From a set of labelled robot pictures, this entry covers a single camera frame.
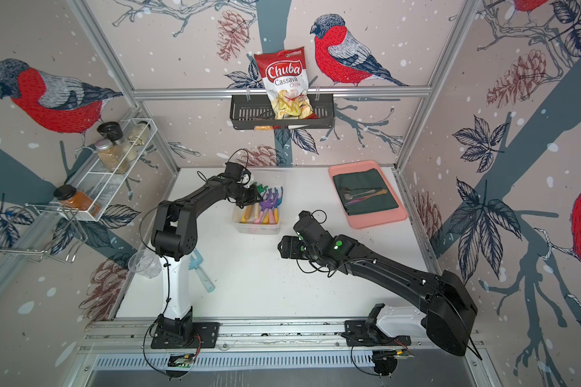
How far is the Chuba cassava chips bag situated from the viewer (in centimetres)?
83

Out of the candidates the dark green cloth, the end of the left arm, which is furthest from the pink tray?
the end of the left arm

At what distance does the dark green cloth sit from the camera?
107 cm

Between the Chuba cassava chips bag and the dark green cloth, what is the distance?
1.39ft
